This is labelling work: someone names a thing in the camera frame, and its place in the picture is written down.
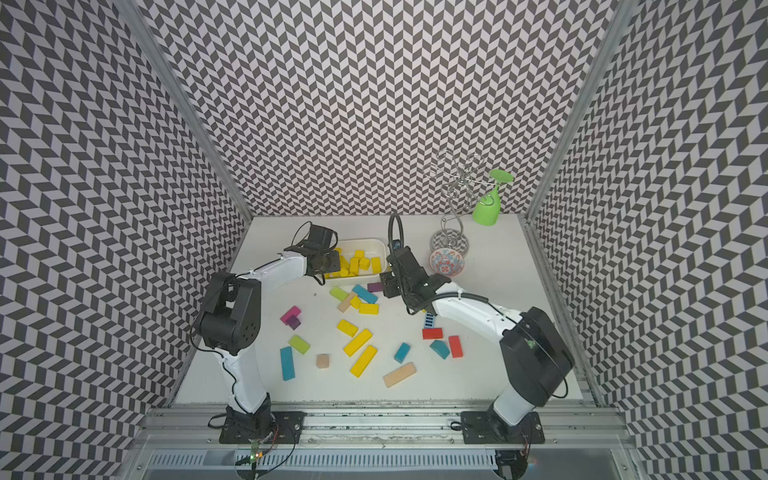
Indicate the light green block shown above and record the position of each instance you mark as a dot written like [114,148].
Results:
[339,293]
[299,344]

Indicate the light green block front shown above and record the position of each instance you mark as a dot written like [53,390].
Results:
[299,344]

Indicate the long teal block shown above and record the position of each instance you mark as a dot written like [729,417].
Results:
[287,364]

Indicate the purple flat block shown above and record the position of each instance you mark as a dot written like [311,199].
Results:
[375,287]

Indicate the metal wire cup rack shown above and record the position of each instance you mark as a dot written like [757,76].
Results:
[456,177]

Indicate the red upright block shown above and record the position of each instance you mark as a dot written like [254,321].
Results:
[455,346]

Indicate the teal block back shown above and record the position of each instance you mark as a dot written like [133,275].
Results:
[365,295]

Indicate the natural wood block back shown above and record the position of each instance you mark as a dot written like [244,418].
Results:
[346,302]

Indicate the yellow block middle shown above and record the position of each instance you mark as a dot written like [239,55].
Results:
[369,309]

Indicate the white plastic tray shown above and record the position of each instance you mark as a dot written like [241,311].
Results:
[372,249]

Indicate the yellow rectangular block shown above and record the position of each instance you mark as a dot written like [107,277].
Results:
[354,267]

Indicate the green plastic goblet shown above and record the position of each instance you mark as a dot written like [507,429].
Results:
[488,208]

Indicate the small teal block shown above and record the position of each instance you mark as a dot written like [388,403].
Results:
[402,352]

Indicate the dark purple block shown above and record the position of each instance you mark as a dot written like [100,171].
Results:
[293,323]

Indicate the teal wedge block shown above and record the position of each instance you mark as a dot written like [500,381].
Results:
[440,348]

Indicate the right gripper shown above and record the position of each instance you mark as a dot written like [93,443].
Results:
[388,279]

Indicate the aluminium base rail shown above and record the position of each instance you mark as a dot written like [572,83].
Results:
[560,424]

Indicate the small natural wood cube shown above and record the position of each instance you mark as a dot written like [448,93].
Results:
[323,361]

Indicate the long yellow block front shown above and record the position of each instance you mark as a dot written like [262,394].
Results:
[363,361]

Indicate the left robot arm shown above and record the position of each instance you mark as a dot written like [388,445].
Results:
[231,319]

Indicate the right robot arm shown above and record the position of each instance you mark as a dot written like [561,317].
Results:
[535,357]

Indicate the magenta block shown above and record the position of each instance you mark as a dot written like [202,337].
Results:
[292,312]

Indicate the long natural wood block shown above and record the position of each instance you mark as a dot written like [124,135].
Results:
[400,374]

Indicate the light green block back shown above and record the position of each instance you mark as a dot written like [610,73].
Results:
[339,293]

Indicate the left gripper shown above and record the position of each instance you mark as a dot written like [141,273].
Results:
[335,262]

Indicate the red flat block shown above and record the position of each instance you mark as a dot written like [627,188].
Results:
[432,334]

